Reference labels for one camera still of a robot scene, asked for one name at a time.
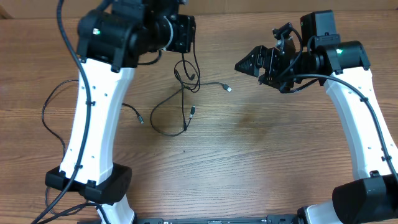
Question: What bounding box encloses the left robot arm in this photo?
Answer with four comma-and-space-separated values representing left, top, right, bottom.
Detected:
45, 0, 195, 223

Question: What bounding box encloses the separated black usb cable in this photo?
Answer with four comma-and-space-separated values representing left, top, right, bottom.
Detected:
41, 78, 145, 215

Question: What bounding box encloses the black cable bundle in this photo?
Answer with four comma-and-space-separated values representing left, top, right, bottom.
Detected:
149, 30, 233, 138

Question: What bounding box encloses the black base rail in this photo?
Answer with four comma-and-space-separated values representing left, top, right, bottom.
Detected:
133, 214, 304, 224

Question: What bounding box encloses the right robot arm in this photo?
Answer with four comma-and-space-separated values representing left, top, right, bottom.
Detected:
235, 10, 397, 224

